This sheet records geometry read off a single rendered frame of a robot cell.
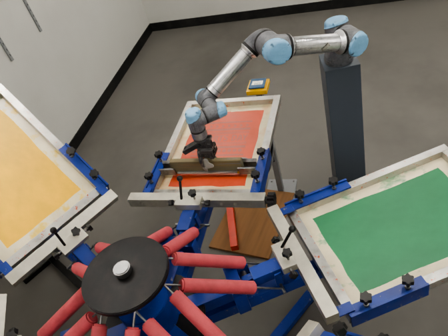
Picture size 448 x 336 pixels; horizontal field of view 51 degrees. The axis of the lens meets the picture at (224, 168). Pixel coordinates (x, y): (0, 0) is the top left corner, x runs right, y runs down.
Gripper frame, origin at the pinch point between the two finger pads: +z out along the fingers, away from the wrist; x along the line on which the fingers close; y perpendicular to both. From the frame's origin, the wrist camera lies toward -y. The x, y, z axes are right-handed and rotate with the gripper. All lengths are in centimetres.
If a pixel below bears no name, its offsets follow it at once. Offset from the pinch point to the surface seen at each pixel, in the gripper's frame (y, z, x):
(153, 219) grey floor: -84, 101, 48
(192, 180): -8.3, 5.3, -4.2
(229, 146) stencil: 5.9, 5.2, 21.4
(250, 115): 13.0, 5.1, 47.5
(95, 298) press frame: -7, -31, -94
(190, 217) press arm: 2.2, -3.2, -35.7
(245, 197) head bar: 25.4, -3.3, -23.9
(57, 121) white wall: -200, 65, 132
